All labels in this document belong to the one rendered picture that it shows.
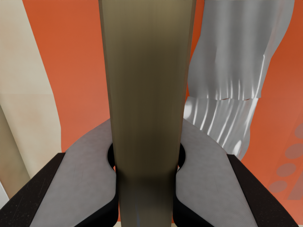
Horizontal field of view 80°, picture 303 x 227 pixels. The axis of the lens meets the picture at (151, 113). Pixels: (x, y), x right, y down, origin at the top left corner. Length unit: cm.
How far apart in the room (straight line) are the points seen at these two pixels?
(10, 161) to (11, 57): 11
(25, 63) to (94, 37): 7
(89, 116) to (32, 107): 6
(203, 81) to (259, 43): 5
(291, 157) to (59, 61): 27
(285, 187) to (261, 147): 8
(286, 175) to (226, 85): 16
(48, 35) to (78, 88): 5
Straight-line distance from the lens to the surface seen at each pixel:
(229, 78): 18
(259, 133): 23
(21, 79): 21
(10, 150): 25
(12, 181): 26
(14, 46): 20
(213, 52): 17
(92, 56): 17
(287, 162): 28
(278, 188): 31
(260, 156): 25
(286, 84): 22
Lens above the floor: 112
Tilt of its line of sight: 62 degrees down
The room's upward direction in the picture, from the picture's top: 179 degrees clockwise
